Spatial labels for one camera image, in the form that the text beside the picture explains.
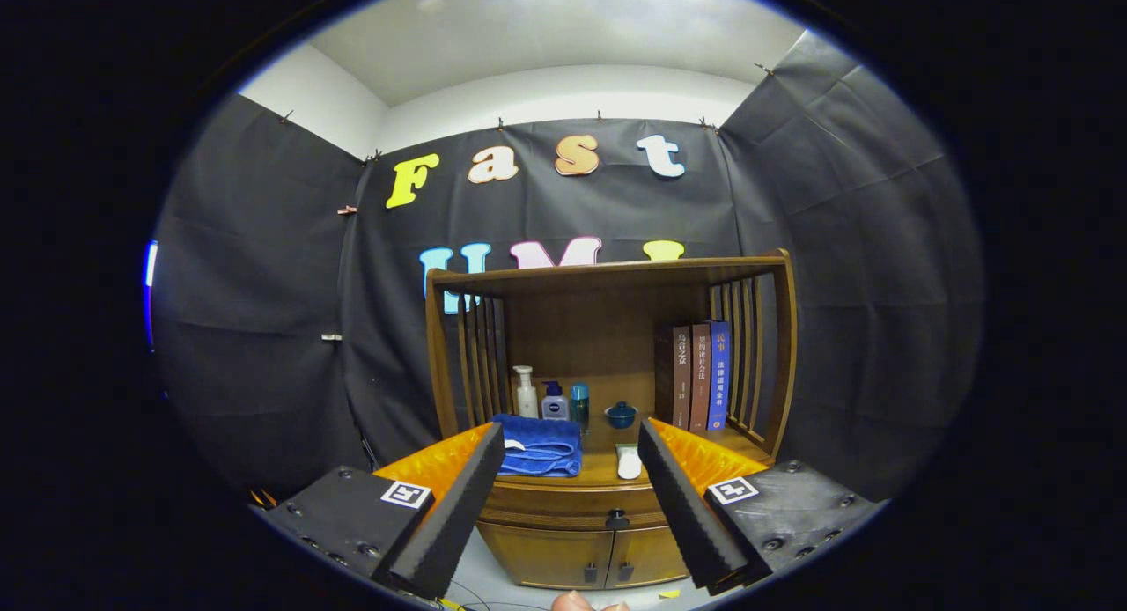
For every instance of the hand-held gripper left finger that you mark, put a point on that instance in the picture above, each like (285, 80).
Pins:
(460, 510)

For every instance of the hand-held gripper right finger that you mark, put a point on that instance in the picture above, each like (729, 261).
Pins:
(682, 505)

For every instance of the white tube green label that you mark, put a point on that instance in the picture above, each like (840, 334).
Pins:
(629, 463)

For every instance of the wooden drawer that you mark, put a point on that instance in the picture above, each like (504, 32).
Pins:
(555, 503)

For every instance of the wooden cabinet door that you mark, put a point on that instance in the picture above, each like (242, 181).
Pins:
(546, 554)
(647, 554)

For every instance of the wooden countertop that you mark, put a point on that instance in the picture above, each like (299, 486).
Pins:
(603, 466)

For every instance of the wooden cabinet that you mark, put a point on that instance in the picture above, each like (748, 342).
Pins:
(599, 329)

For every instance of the blue folded towel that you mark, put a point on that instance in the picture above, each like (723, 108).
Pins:
(546, 467)

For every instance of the blue lidded teacup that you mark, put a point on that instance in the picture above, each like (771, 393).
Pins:
(621, 416)

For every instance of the blue towel with white tag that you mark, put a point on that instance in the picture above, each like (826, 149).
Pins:
(550, 435)

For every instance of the dark brown book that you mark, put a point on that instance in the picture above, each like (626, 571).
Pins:
(680, 378)

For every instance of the reddish brown book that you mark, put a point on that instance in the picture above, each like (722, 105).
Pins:
(700, 378)

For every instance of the white pump bottle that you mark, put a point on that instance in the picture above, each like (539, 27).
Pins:
(526, 398)

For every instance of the blue book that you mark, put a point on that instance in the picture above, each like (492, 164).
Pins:
(718, 378)

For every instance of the white lotion bottle blue cap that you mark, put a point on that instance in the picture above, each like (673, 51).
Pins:
(555, 407)

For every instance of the teal bottle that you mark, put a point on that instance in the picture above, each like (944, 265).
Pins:
(579, 408)

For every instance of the black backdrop cloth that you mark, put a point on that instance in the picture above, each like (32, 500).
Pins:
(255, 312)

